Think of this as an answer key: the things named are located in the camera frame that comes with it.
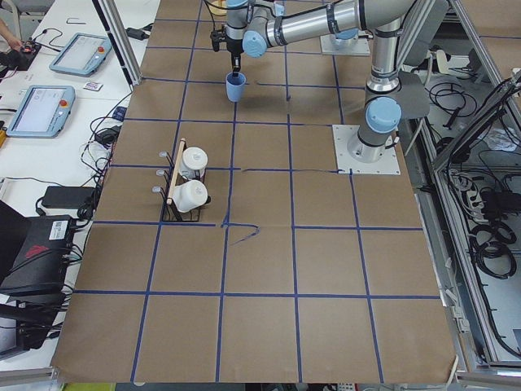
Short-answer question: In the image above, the blue plastic cup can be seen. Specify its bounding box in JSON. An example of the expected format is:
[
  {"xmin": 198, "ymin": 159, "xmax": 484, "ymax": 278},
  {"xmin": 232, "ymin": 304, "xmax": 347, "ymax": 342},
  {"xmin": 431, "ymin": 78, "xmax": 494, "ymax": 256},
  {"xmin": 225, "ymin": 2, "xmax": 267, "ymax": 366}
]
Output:
[{"xmin": 225, "ymin": 72, "xmax": 247, "ymax": 103}]

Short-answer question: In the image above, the white mug upper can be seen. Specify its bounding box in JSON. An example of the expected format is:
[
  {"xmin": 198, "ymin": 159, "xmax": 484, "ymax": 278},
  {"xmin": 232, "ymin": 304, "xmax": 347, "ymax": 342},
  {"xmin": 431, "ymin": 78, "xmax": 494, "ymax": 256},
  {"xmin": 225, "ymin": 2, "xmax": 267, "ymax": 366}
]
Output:
[{"xmin": 179, "ymin": 147, "xmax": 208, "ymax": 179}]

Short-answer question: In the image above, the white mug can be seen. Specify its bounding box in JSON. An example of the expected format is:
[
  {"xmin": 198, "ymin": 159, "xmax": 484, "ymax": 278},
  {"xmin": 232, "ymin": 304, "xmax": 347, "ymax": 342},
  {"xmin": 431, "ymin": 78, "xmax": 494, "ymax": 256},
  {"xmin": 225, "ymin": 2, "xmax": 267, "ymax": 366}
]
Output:
[
  {"xmin": 179, "ymin": 147, "xmax": 208, "ymax": 179},
  {"xmin": 173, "ymin": 180, "xmax": 211, "ymax": 213}
]

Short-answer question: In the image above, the white mug lower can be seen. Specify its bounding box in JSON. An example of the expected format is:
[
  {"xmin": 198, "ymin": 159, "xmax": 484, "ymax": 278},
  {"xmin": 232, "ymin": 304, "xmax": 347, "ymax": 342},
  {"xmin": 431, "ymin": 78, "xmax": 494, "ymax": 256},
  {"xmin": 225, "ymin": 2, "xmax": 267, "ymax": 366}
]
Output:
[{"xmin": 173, "ymin": 180, "xmax": 211, "ymax": 213}]

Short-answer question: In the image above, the teach pendant upper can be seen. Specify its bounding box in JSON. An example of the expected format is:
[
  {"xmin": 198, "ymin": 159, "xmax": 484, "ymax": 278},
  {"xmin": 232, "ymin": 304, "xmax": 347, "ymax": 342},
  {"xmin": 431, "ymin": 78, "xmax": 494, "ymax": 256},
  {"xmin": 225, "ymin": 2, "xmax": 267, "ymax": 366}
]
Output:
[{"xmin": 49, "ymin": 33, "xmax": 112, "ymax": 77}]

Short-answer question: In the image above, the teach pendant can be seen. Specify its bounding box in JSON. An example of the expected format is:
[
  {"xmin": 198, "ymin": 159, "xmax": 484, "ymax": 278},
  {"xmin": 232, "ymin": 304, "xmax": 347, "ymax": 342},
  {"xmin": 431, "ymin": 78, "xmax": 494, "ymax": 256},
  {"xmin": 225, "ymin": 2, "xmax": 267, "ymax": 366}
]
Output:
[
  {"xmin": 49, "ymin": 33, "xmax": 112, "ymax": 77},
  {"xmin": 7, "ymin": 85, "xmax": 76, "ymax": 138}
]

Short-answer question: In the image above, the teach pendant lower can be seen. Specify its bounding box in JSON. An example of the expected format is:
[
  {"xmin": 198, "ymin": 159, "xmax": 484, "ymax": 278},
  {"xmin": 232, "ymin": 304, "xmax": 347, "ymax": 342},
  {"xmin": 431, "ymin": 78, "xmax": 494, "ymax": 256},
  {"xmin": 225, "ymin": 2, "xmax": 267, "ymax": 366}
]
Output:
[{"xmin": 7, "ymin": 85, "xmax": 76, "ymax": 138}]

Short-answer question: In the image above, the black power adapter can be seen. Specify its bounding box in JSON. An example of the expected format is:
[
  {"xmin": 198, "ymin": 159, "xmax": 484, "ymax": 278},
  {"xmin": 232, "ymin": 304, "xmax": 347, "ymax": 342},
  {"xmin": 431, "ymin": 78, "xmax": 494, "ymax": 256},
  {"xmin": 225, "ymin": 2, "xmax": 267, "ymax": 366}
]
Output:
[{"xmin": 42, "ymin": 186, "xmax": 94, "ymax": 209}]

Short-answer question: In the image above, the black computer box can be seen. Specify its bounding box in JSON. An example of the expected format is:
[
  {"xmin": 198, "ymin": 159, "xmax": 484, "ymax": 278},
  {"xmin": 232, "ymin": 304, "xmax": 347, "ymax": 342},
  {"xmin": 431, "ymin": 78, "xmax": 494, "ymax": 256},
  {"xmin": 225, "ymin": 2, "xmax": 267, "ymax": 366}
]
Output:
[{"xmin": 1, "ymin": 215, "xmax": 76, "ymax": 297}]

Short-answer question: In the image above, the aluminium frame post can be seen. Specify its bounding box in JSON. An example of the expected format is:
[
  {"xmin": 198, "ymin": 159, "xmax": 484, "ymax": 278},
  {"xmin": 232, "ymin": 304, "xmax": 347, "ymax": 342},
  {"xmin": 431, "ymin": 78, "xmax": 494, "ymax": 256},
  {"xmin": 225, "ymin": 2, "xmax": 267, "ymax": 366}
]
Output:
[{"xmin": 92, "ymin": 0, "xmax": 142, "ymax": 86}]

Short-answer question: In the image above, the black wire mug rack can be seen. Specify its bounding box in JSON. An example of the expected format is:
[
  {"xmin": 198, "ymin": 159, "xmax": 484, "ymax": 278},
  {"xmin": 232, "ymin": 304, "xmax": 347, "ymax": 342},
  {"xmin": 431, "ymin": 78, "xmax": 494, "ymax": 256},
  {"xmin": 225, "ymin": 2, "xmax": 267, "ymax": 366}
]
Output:
[{"xmin": 151, "ymin": 138, "xmax": 211, "ymax": 223}]

